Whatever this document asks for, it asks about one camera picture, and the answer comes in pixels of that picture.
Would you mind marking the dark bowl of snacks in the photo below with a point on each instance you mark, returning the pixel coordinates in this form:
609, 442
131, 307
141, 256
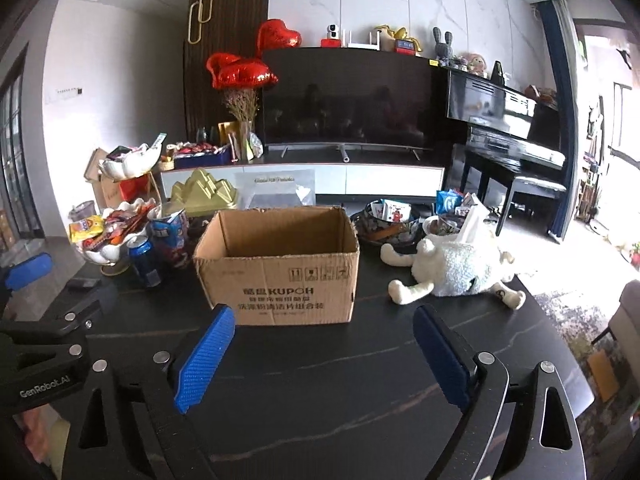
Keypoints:
388, 222

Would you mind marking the clear bag of pistachios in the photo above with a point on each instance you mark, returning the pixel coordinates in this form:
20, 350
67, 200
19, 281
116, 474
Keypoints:
276, 189

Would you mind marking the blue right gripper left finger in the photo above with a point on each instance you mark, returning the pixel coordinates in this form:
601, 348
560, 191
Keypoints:
199, 356

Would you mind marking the grey bunny figurine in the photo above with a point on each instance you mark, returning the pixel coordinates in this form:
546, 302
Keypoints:
443, 47

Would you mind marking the white tv cabinet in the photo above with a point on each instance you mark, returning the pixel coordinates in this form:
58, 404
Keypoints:
378, 180

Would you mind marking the black upright piano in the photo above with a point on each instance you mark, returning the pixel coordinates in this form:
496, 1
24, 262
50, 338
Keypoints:
473, 111

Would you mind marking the red heart balloon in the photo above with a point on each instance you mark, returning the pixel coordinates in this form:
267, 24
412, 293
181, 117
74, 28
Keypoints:
273, 34
232, 72

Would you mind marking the brown cardboard box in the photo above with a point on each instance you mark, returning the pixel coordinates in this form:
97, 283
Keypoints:
281, 266

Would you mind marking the dried flower vase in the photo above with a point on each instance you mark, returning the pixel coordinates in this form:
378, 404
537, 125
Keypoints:
243, 105

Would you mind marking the white plush sheep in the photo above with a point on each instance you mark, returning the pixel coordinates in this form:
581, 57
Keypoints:
445, 268

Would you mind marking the blue soda can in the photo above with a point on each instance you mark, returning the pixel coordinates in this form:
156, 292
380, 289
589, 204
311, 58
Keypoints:
143, 259

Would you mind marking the upper white shell bowl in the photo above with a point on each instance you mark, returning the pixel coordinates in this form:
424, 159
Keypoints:
130, 163

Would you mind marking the gold mountain tissue box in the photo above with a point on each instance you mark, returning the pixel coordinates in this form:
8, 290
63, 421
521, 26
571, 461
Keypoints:
202, 195

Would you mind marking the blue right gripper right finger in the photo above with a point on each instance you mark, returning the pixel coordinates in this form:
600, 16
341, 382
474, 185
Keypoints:
447, 357

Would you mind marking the black piano bench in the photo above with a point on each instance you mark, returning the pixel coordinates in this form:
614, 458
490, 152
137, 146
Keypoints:
509, 174

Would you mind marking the blue tray of candies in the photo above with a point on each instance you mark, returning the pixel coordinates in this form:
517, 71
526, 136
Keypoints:
201, 155

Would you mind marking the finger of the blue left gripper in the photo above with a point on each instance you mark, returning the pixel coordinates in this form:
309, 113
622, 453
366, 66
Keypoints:
30, 270

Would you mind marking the blue snack cup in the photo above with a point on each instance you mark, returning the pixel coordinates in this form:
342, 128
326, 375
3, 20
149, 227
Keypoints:
167, 227

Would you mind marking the white shell snack bowl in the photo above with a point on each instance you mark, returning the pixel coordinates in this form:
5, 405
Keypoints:
102, 238

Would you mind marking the black television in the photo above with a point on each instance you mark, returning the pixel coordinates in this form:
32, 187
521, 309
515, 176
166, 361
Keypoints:
351, 96

